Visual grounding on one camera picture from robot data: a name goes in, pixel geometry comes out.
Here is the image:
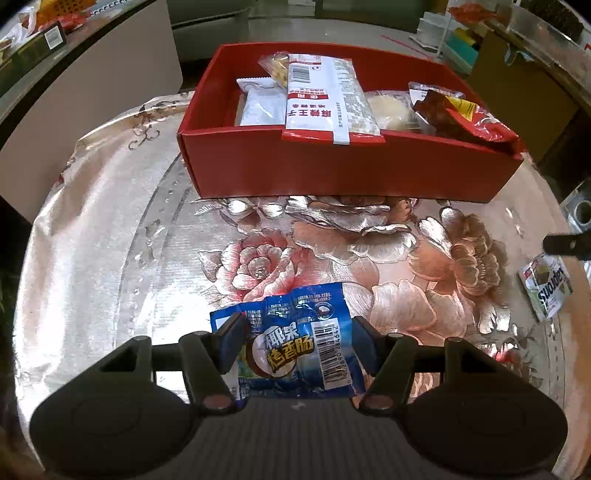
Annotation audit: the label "white stacked containers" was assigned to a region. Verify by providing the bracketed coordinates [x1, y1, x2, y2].
[416, 11, 451, 49]

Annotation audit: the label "red yellow snack packet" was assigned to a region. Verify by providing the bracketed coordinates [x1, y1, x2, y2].
[409, 82, 520, 153]

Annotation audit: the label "grey sofa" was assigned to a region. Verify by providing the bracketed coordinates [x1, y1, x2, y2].
[168, 0, 254, 61]

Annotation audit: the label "yellow waffle packet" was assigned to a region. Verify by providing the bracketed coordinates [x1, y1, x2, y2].
[257, 53, 291, 88]

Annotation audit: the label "shiny floral tablecloth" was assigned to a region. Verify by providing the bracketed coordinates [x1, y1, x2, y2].
[14, 90, 591, 480]

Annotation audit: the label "red plastic bag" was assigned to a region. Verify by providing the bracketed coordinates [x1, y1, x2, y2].
[448, 2, 509, 24]

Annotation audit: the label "dark woven bag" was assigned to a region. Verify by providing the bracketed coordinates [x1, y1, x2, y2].
[540, 0, 587, 38]

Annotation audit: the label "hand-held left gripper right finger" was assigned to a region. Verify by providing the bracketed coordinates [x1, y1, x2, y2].
[352, 316, 509, 415]

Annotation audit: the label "red cardboard box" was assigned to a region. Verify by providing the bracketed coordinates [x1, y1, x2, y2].
[178, 44, 525, 204]

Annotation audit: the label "blue sausage snack packet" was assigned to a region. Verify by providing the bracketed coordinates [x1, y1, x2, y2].
[210, 282, 361, 402]

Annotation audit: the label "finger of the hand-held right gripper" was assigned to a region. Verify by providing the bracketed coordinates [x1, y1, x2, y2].
[542, 233, 591, 259]

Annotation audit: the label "orange plastic basket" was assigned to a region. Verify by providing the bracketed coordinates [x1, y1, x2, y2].
[34, 0, 93, 14]

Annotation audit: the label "green white wafer packet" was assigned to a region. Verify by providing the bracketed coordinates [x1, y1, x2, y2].
[518, 256, 574, 323]

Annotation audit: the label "round cake clear packet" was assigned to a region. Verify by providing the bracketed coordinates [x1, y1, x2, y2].
[365, 90, 423, 134]

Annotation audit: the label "wooden cabinet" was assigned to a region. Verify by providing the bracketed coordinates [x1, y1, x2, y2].
[466, 18, 591, 204]

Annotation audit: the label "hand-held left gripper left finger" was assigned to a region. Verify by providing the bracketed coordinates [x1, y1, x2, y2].
[88, 313, 253, 412]

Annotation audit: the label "grey coffee table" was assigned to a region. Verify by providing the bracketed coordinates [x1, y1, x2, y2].
[0, 0, 184, 153]

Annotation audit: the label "clear plastic tray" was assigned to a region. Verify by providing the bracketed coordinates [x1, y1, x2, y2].
[508, 0, 591, 79]

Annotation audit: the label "long red white snack packet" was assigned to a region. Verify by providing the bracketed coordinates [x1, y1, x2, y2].
[281, 54, 386, 146]

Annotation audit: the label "dark green box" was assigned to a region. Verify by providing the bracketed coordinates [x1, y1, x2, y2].
[0, 21, 68, 93]

